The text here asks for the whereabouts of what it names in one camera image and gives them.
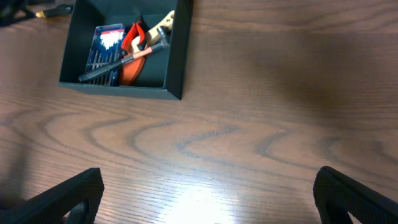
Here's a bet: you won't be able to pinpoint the dark green open box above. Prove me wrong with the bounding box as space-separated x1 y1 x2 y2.
59 0 192 100

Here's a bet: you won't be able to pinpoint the black yellow screwdriver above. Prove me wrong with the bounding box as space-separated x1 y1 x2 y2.
35 4 74 18

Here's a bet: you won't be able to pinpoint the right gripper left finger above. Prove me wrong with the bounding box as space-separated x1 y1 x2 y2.
1 167 104 223

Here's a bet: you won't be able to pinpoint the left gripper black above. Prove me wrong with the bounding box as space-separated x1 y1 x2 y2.
1 0 36 27

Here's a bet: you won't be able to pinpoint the small claw hammer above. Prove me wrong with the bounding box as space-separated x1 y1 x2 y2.
78 26 169 82

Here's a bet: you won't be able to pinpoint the blue precision screwdriver set case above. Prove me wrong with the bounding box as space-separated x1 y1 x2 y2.
85 24 125 86

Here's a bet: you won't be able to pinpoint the orange scraper wooden handle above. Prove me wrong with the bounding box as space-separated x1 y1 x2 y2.
119 11 175 85

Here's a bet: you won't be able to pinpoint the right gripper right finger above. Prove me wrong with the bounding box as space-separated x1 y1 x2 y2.
313 166 397 224

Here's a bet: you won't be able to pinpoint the orange handled pliers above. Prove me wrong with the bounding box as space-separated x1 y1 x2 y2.
121 21 147 56

